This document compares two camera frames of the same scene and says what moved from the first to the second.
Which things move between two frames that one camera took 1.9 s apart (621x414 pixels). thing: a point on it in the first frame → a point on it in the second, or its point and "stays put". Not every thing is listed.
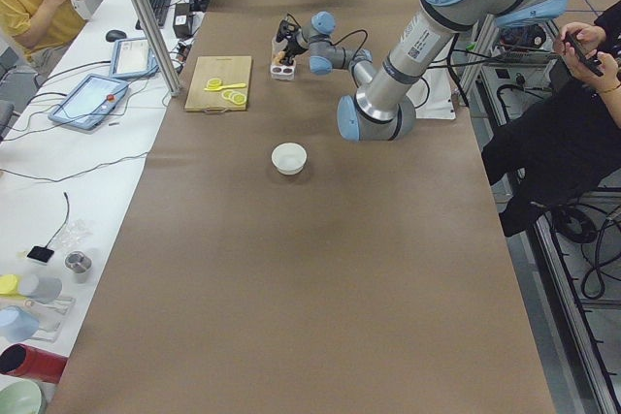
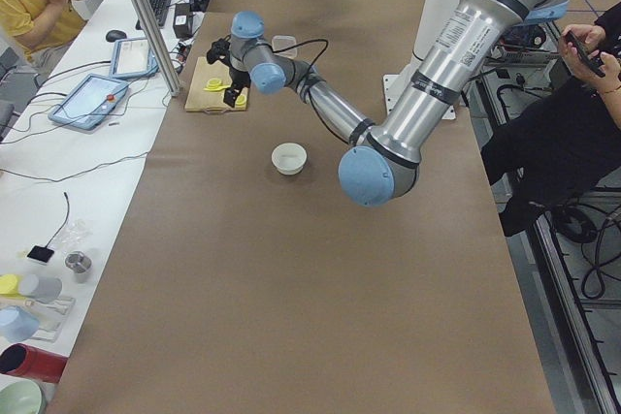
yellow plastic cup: (9, 286) stays put
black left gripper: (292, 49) → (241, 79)
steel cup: (79, 263) stays put
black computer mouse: (115, 35) stays put
